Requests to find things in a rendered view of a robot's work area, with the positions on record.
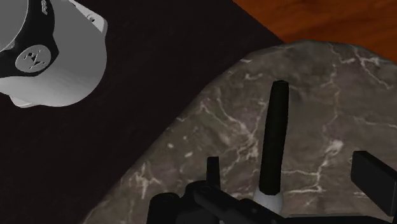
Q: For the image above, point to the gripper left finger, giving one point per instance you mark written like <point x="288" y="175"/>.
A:
<point x="214" y="201"/>

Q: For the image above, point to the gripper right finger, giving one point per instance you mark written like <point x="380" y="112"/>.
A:
<point x="377" y="181"/>

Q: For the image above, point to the round grey marble table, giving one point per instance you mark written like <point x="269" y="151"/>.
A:
<point x="313" y="105"/>

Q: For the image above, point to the dark robot stand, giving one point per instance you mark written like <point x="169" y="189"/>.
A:
<point x="139" y="93"/>

